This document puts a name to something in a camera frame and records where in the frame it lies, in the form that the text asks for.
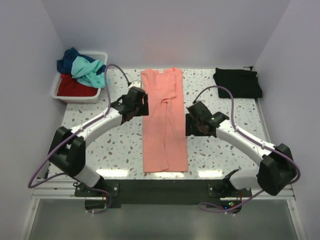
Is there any purple cable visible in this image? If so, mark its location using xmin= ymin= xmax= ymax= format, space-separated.
xmin=192 ymin=85 xmax=301 ymax=214
xmin=27 ymin=64 xmax=133 ymax=215

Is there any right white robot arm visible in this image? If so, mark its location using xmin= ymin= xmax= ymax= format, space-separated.
xmin=185 ymin=101 xmax=300 ymax=197

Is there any pink t shirt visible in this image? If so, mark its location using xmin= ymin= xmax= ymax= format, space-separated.
xmin=141 ymin=67 xmax=188 ymax=173

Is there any folded black t shirt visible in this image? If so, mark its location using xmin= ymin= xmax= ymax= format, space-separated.
xmin=213 ymin=68 xmax=263 ymax=99

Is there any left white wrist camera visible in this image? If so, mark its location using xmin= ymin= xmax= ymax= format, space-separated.
xmin=128 ymin=80 xmax=142 ymax=88

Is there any white plastic laundry basket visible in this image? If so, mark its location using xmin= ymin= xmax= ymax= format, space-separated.
xmin=50 ymin=50 xmax=108 ymax=104

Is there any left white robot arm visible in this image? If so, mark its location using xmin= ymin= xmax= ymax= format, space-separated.
xmin=48 ymin=86 xmax=149 ymax=196

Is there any teal t shirt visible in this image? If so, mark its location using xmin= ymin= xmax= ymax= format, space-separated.
xmin=71 ymin=56 xmax=106 ymax=89

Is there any aluminium frame rail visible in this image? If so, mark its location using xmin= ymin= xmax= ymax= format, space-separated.
xmin=31 ymin=176 xmax=297 ymax=201

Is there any red t shirt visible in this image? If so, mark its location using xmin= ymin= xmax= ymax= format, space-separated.
xmin=57 ymin=73 xmax=98 ymax=97

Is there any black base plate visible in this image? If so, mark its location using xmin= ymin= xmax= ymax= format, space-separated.
xmin=73 ymin=179 xmax=252 ymax=211

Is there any navy blue t shirt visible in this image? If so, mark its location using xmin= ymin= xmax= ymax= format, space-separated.
xmin=56 ymin=47 xmax=97 ymax=74

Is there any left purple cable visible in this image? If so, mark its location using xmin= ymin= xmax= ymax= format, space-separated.
xmin=27 ymin=64 xmax=133 ymax=215

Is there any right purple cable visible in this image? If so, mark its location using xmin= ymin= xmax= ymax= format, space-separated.
xmin=192 ymin=85 xmax=301 ymax=214

